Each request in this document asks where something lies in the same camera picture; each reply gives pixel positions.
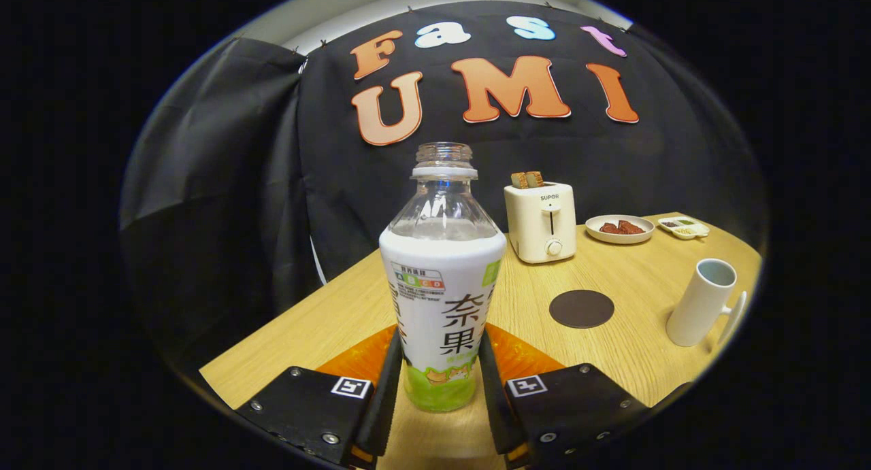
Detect round white plate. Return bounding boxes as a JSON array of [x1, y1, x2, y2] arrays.
[[585, 214, 655, 245]]

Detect clear juice bottle white label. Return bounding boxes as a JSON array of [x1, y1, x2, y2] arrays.
[[378, 141, 508, 413]]

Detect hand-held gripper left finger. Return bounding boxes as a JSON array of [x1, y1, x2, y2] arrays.
[[235, 324, 404, 469]]

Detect dark brown round coaster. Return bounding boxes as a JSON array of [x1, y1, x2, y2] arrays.
[[549, 290, 615, 329]]

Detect black backdrop cloth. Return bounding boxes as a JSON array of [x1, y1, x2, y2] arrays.
[[119, 1, 770, 370]]

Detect white cup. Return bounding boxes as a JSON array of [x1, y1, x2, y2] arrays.
[[665, 258, 747, 348]]

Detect white divided condiment dish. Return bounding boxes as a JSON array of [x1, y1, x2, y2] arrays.
[[657, 216, 710, 241]]

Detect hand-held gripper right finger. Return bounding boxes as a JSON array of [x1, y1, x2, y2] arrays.
[[478, 322, 651, 469]]

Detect cream toaster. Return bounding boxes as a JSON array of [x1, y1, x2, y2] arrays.
[[504, 181, 578, 265]]

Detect wooden table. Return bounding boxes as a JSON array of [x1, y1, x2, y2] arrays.
[[199, 212, 763, 470]]

